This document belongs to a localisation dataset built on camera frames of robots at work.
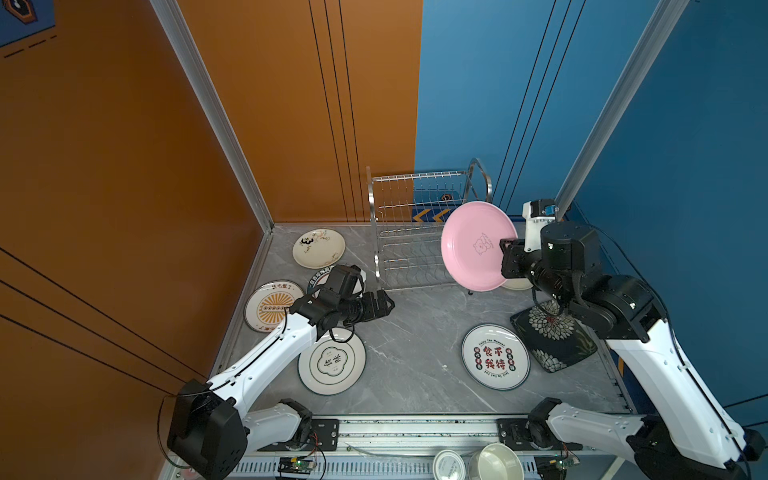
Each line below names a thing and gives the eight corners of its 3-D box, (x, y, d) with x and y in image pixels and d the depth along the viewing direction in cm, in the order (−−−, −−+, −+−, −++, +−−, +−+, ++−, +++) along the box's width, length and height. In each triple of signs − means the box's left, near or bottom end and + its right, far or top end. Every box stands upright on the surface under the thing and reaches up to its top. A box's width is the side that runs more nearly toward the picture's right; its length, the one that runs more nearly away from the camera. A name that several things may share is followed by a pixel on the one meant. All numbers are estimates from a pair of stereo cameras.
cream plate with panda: (289, 269, 109) (287, 266, 107) (299, 231, 121) (298, 228, 119) (342, 269, 109) (341, 266, 107) (347, 231, 121) (346, 228, 119)
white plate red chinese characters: (467, 390, 82) (468, 388, 80) (457, 326, 94) (459, 323, 92) (536, 390, 82) (539, 388, 80) (518, 326, 94) (520, 323, 92)
